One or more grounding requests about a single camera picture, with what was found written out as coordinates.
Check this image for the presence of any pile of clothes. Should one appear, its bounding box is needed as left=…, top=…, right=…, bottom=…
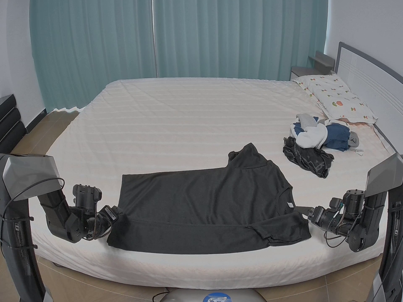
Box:
left=290, top=113, right=364, bottom=156

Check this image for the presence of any black T-shirt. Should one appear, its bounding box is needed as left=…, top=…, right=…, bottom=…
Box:
left=106, top=142, right=312, bottom=255

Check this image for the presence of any black chest of drawers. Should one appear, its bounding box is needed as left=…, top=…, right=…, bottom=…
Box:
left=0, top=94, right=29, bottom=155

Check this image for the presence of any blue-green curtain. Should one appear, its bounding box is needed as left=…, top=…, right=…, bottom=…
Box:
left=153, top=0, right=328, bottom=81
left=29, top=0, right=158, bottom=113

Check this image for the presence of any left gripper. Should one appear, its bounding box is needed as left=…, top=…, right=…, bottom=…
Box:
left=93, top=205, right=123, bottom=237

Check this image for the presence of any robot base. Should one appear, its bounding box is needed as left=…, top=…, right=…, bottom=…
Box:
left=159, top=286, right=268, bottom=302

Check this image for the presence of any black satin garment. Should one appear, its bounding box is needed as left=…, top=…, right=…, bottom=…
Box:
left=282, top=136, right=335, bottom=179

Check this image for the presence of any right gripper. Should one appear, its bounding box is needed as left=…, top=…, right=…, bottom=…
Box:
left=296, top=205, right=342, bottom=232

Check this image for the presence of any bed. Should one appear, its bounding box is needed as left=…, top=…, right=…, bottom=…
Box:
left=28, top=41, right=403, bottom=290

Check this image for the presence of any grey bedside table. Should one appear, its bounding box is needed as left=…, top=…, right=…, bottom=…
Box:
left=290, top=50, right=335, bottom=81

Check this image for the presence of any white printed pillow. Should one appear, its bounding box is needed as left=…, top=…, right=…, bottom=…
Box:
left=291, top=74, right=378, bottom=124

